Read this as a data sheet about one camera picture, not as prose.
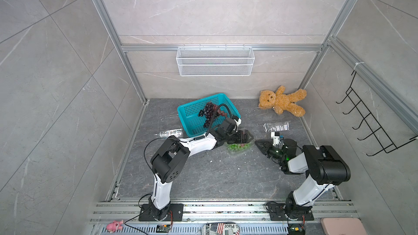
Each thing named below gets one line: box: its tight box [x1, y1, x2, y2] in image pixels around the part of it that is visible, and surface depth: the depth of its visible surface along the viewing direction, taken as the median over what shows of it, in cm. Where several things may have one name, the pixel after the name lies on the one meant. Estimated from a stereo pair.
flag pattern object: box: [201, 221, 241, 235], surface depth 69 cm
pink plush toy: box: [106, 219, 124, 234], surface depth 70 cm
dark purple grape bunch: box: [198, 101, 228, 128], surface depth 106 cm
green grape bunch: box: [227, 143, 251, 152], surface depth 92 cm
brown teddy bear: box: [258, 85, 308, 117], surface depth 112 cm
